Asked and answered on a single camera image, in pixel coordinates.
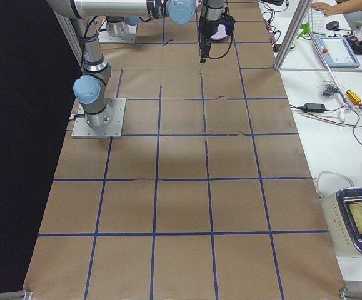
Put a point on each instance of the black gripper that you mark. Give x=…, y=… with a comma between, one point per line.
x=206, y=30

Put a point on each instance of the lavender plate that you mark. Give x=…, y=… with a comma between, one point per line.
x=220, y=34

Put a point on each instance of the person's hand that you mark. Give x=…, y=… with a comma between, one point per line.
x=327, y=9

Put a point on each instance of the white keyboard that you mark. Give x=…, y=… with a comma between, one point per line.
x=316, y=20

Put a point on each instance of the black power adapter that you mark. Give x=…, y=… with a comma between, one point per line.
x=314, y=107

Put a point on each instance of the black computer mouse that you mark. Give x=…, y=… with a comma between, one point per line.
x=332, y=26

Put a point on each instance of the teach pendant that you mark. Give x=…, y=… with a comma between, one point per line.
x=337, y=52

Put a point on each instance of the brown paper table cover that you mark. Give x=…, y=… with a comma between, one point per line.
x=207, y=195

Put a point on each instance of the orange tool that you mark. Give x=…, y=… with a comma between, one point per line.
x=354, y=98

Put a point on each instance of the white toaster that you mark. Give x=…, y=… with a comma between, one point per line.
x=347, y=241

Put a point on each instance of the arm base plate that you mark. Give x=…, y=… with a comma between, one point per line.
x=108, y=123
x=117, y=32

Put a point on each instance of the aluminium frame post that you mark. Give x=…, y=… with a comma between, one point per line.
x=291, y=32

